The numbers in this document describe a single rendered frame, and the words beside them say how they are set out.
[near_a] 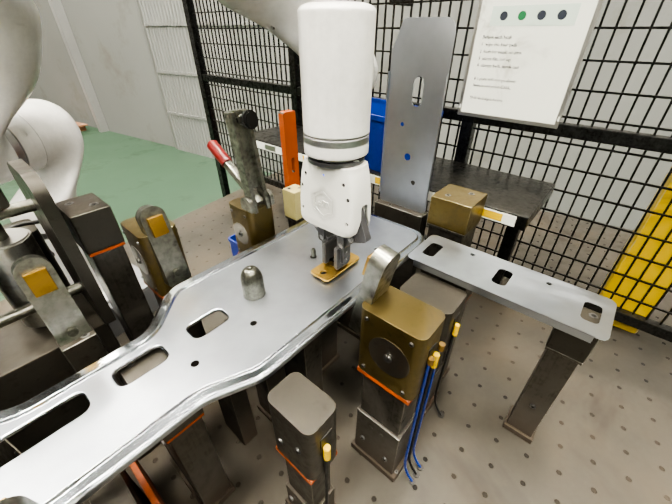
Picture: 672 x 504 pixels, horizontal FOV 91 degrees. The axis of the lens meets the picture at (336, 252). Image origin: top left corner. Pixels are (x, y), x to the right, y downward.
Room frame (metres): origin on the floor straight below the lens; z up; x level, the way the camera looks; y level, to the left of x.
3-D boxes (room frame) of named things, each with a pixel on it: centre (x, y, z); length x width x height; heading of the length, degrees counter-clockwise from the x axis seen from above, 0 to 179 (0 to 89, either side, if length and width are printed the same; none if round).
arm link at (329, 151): (0.43, 0.00, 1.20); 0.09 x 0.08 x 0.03; 49
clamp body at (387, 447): (0.28, -0.09, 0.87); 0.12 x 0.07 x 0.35; 49
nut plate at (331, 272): (0.43, 0.00, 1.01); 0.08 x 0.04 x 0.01; 139
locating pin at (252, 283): (0.37, 0.12, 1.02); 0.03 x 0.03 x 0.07
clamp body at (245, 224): (0.58, 0.17, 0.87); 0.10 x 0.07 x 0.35; 49
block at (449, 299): (0.39, -0.16, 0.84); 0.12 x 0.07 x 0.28; 49
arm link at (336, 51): (0.44, 0.00, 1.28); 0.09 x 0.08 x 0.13; 167
